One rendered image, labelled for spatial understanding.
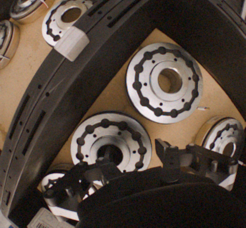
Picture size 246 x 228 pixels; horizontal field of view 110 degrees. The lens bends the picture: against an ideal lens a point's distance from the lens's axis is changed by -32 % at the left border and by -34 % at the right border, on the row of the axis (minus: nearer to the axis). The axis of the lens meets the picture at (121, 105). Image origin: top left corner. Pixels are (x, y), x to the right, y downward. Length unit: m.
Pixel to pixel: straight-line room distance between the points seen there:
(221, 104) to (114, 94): 0.18
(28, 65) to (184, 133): 0.28
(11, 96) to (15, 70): 0.05
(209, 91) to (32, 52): 0.30
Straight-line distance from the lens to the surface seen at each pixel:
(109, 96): 0.18
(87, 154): 0.17
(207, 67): 0.22
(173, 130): 0.19
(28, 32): 0.28
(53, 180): 0.21
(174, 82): 0.18
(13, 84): 0.27
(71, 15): 0.22
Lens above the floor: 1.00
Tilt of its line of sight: 88 degrees down
